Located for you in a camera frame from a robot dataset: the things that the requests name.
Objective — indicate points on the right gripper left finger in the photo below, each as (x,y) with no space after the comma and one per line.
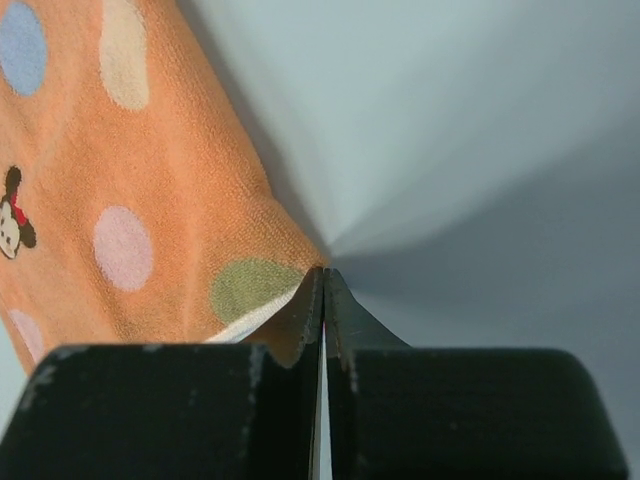
(245,410)

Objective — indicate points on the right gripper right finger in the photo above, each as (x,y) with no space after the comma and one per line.
(403,412)

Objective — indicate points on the peach orange patterned towel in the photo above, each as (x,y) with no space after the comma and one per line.
(134,207)

